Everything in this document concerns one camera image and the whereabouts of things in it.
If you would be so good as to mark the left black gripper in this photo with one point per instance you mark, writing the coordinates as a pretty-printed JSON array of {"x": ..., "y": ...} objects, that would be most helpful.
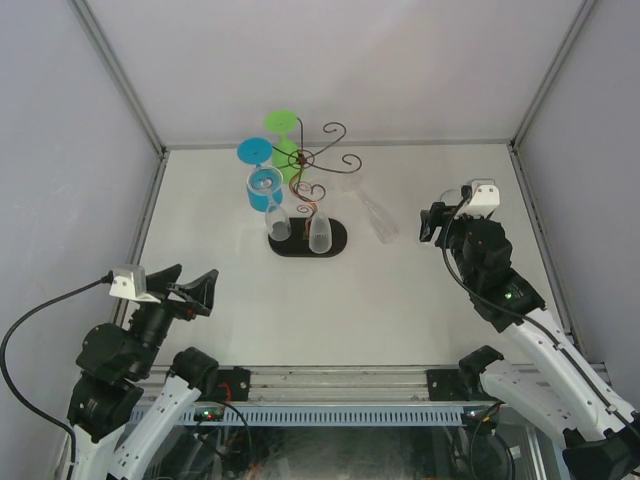
[{"x": 201, "y": 288}]

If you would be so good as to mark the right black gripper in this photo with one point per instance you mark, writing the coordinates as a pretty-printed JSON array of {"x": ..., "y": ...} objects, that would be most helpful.
[{"x": 434, "y": 218}]

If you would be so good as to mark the copper wire wine glass rack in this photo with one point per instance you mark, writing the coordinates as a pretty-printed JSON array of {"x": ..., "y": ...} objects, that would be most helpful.
[{"x": 297, "y": 244}]

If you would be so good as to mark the blue plastic wine glass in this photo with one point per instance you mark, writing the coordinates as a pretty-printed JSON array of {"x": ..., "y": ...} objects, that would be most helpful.
[{"x": 255, "y": 151}]

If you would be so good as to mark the clear champagne flute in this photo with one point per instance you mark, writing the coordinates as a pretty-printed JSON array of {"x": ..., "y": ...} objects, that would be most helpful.
[{"x": 272, "y": 210}]

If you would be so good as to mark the green plastic wine glass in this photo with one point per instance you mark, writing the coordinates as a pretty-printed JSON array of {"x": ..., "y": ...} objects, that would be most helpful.
[{"x": 283, "y": 123}]

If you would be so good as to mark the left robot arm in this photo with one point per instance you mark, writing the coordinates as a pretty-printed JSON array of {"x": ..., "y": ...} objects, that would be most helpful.
[{"x": 113, "y": 360}]

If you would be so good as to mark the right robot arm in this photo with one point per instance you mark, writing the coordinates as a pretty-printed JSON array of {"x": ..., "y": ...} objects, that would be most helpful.
[{"x": 595, "y": 428}]

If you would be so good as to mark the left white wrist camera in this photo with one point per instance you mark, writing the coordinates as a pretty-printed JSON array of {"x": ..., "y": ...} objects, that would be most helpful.
[{"x": 129, "y": 283}]

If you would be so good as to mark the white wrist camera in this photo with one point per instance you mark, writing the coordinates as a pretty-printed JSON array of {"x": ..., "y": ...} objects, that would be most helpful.
[
  {"x": 129, "y": 283},
  {"x": 481, "y": 198}
]

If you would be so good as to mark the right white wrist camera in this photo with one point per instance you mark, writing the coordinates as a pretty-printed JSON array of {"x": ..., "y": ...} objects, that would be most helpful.
[{"x": 481, "y": 198}]

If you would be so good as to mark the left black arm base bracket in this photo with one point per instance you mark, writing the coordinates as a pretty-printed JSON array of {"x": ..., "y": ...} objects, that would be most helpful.
[{"x": 233, "y": 384}]

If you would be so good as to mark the aluminium front rail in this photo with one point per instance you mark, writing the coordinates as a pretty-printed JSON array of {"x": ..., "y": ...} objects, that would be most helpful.
[{"x": 315, "y": 385}]

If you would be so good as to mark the grey slotted cable duct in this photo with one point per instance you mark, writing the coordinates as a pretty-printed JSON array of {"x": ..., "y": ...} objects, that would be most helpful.
[{"x": 323, "y": 416}]

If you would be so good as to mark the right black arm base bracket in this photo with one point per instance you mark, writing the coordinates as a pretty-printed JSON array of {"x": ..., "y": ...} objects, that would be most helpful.
[{"x": 445, "y": 385}]

